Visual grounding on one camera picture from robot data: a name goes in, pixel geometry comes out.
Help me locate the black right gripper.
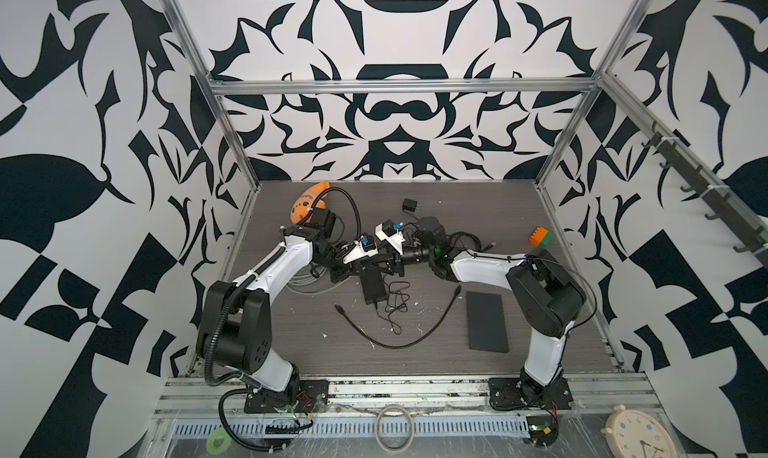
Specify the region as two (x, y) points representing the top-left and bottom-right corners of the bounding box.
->
(367, 240), (438, 279)

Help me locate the grey ethernet cable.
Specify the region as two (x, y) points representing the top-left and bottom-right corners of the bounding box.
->
(284, 262), (352, 296)

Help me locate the black network switch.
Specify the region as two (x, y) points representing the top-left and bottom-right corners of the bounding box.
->
(359, 268), (389, 305)

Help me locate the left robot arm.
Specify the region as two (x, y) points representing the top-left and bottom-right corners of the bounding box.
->
(196, 209), (340, 398)

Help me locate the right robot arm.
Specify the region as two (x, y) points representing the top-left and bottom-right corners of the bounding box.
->
(375, 216), (587, 387)

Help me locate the orange plush toy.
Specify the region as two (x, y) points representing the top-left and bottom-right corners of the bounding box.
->
(290, 181), (330, 224)

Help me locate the black flat rectangular box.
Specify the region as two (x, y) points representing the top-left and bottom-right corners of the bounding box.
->
(466, 291), (509, 353)

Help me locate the orange and green toy brick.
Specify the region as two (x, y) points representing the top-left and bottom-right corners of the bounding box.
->
(528, 226), (554, 248)

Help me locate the green tape roll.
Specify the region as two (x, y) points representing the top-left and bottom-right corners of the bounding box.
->
(206, 428), (232, 456)

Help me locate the white analog clock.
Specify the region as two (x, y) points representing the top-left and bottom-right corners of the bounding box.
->
(601, 404), (678, 458)

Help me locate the coiled black ethernet cable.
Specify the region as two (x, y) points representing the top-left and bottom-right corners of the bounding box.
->
(449, 230), (497, 258)

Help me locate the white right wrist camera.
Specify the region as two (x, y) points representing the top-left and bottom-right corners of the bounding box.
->
(375, 219), (405, 254)

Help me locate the loose black cable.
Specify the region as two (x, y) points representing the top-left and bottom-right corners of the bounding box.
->
(334, 285), (463, 350)

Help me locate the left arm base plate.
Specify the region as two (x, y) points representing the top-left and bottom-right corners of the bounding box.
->
(244, 379), (330, 414)

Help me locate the beige cable ring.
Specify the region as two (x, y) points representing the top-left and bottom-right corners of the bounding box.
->
(374, 403), (416, 454)

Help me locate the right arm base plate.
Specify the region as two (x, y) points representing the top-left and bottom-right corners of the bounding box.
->
(488, 376), (573, 411)

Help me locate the black wall hook rail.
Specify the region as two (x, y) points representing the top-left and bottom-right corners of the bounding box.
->
(643, 121), (767, 267)

